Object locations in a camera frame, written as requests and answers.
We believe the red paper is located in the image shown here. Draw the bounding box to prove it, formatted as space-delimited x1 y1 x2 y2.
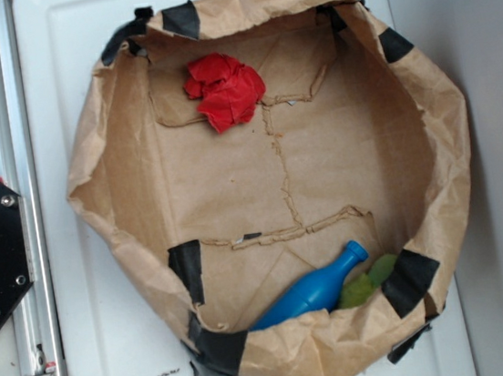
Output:
184 52 266 133

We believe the brown paper bag bin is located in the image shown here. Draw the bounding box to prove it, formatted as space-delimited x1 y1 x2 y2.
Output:
67 0 471 376

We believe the blue plastic bottle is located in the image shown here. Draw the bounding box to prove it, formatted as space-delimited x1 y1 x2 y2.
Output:
250 240 369 331

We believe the green leaf toy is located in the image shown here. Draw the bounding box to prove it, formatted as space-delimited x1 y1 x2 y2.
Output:
336 253 398 310

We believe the aluminium frame rail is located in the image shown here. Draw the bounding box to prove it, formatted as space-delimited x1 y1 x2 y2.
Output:
0 0 67 376

